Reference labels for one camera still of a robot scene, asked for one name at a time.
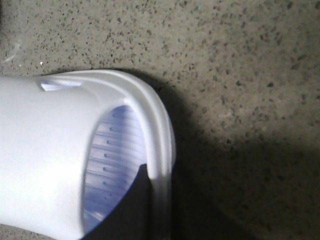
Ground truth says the light blue slipper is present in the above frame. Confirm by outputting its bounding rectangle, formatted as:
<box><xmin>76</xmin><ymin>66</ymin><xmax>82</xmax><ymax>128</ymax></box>
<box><xmin>0</xmin><ymin>70</ymin><xmax>176</xmax><ymax>240</ymax></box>

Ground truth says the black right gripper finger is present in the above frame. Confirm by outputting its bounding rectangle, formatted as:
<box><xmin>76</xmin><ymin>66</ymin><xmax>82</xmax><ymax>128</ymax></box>
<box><xmin>84</xmin><ymin>164</ymin><xmax>151</xmax><ymax>240</ymax></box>

